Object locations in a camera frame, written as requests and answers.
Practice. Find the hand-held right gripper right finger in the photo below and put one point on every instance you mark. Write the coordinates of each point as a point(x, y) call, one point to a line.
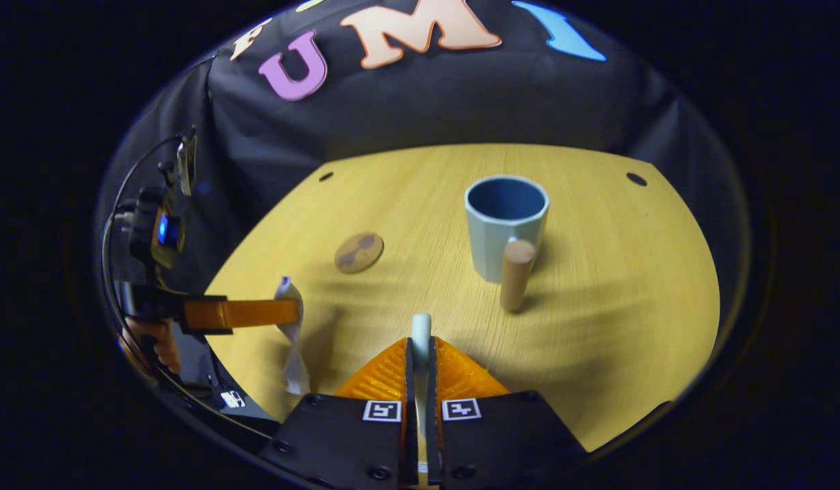
point(508, 435)

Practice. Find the round brown coaster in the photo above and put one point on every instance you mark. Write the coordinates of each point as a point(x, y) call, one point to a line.
point(359, 253)

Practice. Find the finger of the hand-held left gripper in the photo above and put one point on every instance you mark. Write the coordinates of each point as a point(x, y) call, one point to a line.
point(246, 314)

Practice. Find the black backdrop cloth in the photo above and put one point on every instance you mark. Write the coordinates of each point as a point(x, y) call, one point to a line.
point(427, 102)

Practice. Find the white toothpaste tube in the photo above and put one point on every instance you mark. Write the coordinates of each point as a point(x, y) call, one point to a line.
point(296, 367)

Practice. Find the pale green toothbrush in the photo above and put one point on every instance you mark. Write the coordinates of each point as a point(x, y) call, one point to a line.
point(421, 330)

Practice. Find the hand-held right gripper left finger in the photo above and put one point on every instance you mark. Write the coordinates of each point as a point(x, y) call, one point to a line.
point(338, 435)

